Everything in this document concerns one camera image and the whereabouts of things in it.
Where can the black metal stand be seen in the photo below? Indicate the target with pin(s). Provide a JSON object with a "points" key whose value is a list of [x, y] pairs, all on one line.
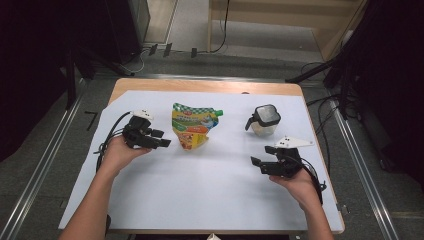
{"points": [[343, 100], [70, 83]]}

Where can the clear container with black lid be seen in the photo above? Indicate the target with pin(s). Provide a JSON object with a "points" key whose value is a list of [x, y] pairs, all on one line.
{"points": [[266, 116]]}

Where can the light wooden frame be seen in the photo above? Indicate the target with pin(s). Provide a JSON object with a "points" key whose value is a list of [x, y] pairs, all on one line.
{"points": [[266, 13]]}

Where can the yellow green seasoning pouch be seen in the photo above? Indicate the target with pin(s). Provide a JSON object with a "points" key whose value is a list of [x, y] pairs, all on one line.
{"points": [[193, 126]]}

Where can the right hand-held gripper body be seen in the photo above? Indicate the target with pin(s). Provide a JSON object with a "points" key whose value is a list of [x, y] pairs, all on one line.
{"points": [[286, 163]]}

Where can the small white object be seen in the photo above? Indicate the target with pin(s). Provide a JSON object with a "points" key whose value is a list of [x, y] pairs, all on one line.
{"points": [[213, 237]]}

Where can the black curtain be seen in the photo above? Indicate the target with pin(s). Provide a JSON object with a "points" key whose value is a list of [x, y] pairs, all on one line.
{"points": [[393, 66], [30, 66]]}

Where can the metal strip behind table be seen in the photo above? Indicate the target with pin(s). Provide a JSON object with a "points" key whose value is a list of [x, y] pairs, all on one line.
{"points": [[200, 77]]}

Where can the black cabinet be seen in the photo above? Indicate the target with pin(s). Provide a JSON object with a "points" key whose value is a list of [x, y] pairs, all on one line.
{"points": [[123, 30]]}

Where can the left metal floor rail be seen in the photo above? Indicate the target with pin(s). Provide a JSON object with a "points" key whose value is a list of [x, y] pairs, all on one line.
{"points": [[36, 173]]}

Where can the person's left hand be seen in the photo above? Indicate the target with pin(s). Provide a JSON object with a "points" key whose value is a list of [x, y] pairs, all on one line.
{"points": [[116, 155]]}

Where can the small black bracket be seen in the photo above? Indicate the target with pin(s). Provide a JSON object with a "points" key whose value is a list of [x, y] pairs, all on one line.
{"points": [[167, 49], [153, 49], [194, 52]]}

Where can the person's right hand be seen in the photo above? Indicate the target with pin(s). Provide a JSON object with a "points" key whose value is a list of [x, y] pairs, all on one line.
{"points": [[301, 190]]}

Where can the metal floor rail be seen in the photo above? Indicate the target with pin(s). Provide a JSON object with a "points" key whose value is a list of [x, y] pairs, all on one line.
{"points": [[366, 180], [36, 173]]}

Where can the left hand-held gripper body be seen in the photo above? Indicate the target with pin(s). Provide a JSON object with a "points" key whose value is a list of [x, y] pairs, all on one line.
{"points": [[138, 133]]}

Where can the right metal floor rail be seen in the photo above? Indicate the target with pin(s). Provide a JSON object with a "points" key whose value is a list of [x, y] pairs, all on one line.
{"points": [[366, 180]]}

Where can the metal corner bracket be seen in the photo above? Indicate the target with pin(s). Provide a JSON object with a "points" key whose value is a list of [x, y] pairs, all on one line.
{"points": [[343, 209]]}

